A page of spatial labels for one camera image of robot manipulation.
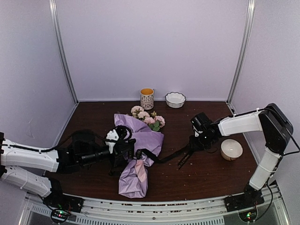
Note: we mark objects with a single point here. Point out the purple wrapping paper sheet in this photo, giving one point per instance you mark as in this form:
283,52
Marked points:
133,181

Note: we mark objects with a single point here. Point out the white scalloped bowl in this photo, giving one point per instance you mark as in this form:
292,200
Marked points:
175,100

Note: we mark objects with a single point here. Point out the right green circuit board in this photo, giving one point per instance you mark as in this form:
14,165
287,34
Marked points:
248,216

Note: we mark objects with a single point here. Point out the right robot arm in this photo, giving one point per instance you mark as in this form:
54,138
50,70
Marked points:
267,131

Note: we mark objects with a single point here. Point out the right aluminium frame post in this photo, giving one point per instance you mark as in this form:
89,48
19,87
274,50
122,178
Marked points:
243,48

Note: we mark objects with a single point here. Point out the left green circuit board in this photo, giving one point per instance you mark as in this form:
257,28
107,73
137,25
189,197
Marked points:
59,216

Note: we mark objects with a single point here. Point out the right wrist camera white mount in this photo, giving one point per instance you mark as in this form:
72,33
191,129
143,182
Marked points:
197,132

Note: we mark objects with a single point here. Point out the left aluminium frame post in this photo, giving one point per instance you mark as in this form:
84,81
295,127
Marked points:
62,54

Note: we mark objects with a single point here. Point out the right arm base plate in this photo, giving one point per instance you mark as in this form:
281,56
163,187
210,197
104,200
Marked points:
240,202

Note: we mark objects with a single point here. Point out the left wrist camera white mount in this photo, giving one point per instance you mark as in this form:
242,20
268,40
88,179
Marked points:
119,133

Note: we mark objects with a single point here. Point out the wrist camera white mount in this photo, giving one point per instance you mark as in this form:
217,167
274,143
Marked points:
197,132
119,133

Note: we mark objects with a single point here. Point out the plain white bowl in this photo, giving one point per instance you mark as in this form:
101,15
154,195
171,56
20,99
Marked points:
231,149

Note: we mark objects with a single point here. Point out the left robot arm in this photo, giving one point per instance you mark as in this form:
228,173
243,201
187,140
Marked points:
15,158

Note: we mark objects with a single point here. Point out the pink carnation stem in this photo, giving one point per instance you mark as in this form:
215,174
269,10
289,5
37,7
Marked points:
154,121

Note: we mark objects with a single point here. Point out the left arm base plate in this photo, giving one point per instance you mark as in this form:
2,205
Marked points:
65,202

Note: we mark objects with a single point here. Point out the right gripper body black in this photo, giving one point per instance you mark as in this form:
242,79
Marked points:
203,142

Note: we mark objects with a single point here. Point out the patterned cup with orange inside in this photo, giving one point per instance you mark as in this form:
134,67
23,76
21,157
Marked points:
147,98

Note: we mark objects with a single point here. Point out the aluminium frame post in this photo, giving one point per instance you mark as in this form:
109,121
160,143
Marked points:
62,54
243,48

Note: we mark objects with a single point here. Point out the front aluminium rail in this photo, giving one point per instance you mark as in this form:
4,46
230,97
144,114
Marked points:
209,211

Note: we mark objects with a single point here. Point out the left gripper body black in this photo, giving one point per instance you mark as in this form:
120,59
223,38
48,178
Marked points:
89,159

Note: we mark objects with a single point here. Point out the pale pink rose stem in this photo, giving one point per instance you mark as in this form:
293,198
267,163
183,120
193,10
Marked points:
139,113

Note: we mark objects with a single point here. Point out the green circuit board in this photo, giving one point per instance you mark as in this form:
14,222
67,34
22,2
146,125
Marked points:
248,216
59,216

